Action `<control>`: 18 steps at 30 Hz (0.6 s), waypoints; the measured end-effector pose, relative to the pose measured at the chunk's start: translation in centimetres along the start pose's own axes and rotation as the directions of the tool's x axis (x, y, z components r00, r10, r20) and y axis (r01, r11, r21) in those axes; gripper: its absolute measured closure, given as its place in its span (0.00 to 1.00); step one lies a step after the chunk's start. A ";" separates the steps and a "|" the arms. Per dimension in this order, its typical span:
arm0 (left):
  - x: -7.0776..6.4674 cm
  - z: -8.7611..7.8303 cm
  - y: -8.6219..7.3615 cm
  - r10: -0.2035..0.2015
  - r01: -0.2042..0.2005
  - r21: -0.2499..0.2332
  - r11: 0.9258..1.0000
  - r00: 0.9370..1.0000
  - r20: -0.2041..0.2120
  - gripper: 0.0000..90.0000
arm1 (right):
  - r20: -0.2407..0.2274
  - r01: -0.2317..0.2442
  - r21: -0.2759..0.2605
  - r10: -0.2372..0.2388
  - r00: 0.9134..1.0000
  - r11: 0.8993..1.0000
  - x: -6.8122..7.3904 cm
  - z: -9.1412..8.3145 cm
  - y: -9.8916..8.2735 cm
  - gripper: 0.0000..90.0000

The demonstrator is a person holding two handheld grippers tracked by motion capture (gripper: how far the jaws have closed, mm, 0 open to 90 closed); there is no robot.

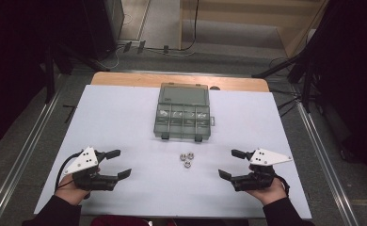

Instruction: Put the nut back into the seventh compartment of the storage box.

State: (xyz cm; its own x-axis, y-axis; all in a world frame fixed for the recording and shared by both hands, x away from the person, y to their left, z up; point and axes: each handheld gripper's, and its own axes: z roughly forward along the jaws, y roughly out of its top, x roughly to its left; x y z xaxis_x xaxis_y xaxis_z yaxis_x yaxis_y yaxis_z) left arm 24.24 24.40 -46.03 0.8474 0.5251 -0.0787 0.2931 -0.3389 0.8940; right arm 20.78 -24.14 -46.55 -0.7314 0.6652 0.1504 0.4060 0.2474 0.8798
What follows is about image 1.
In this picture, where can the person's left hand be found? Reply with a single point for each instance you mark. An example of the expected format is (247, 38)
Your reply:
(68, 191)

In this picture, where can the dark power plug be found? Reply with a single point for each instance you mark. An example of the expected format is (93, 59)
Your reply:
(166, 49)
(141, 46)
(127, 46)

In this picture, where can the metal floor rail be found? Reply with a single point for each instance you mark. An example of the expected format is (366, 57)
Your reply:
(24, 157)
(322, 163)

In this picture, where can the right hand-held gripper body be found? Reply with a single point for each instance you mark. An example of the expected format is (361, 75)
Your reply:
(257, 180)

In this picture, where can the wooden table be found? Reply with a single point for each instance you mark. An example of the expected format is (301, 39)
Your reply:
(125, 79)

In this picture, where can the person's right hand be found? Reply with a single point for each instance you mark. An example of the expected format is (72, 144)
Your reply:
(271, 194)

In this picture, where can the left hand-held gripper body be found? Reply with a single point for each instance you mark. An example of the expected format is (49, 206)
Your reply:
(92, 182)

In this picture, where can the black stand legs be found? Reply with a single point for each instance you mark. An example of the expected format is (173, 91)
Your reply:
(300, 72)
(59, 62)

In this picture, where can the silver metal nut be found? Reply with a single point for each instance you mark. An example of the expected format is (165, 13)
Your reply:
(182, 157)
(187, 164)
(190, 155)

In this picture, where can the person's red clothing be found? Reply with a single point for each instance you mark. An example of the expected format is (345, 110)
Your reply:
(119, 220)

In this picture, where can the grey clear plastic organizer box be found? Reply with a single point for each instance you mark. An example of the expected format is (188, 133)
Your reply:
(182, 109)

